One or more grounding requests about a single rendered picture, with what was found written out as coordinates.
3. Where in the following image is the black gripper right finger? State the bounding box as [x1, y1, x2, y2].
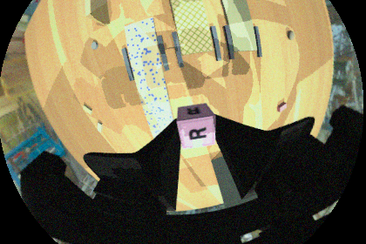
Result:
[215, 114, 314, 200]

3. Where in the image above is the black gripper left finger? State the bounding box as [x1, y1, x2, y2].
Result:
[84, 119, 180, 212]

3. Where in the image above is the pink letter cube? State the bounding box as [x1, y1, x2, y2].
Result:
[176, 103, 217, 149]

